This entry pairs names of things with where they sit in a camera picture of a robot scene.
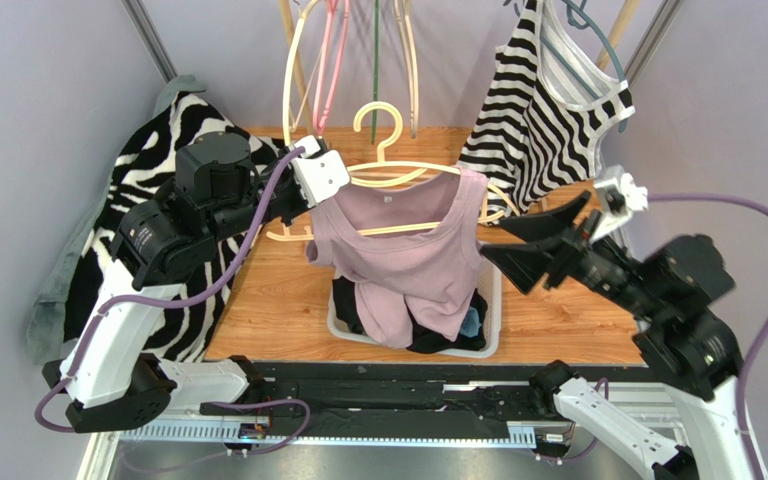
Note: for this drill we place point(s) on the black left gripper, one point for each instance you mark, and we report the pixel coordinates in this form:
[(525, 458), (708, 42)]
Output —
[(290, 174)]

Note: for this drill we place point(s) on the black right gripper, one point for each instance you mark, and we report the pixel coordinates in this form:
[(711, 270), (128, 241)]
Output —
[(567, 246)]

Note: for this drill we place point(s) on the wooden hanger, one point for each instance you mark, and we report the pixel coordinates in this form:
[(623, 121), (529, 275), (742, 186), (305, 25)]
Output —
[(420, 172), (401, 10)]

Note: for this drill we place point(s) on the blue ribbed tank top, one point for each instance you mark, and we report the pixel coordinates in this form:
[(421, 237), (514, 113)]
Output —
[(472, 324)]

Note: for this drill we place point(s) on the lilac ribbed tank top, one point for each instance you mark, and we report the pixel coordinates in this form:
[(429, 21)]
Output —
[(431, 273)]

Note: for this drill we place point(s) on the black white striped tank top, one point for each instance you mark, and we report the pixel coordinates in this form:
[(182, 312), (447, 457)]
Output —
[(545, 114)]

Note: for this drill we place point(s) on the green hanger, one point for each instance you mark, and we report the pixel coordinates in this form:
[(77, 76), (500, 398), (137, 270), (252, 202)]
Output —
[(376, 68)]

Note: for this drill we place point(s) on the cream plastic hanger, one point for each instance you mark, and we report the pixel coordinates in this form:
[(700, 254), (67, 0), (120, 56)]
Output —
[(294, 75)]

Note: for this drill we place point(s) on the pink hanger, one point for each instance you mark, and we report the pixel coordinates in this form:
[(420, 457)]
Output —
[(330, 61)]

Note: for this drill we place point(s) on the teal wire hanger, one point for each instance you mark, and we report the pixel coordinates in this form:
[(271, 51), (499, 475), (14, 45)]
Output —
[(579, 41)]

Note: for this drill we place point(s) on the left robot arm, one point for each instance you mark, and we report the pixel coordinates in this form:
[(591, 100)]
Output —
[(171, 252)]

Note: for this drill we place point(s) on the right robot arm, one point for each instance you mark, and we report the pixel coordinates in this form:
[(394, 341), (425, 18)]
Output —
[(688, 349)]

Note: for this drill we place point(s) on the white perforated plastic basket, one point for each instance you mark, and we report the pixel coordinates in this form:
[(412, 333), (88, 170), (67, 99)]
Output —
[(489, 288)]

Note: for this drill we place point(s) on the wooden clothes rack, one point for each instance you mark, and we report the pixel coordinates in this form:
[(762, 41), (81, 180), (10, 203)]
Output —
[(308, 99)]

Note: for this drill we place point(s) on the zebra print blanket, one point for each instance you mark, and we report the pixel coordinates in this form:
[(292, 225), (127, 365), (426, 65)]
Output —
[(146, 162)]

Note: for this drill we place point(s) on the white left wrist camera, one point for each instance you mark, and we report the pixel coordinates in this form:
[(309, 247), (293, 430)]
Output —
[(319, 171)]

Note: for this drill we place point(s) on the black mounting rail base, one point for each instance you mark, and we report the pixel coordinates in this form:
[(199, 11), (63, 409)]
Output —
[(379, 405)]

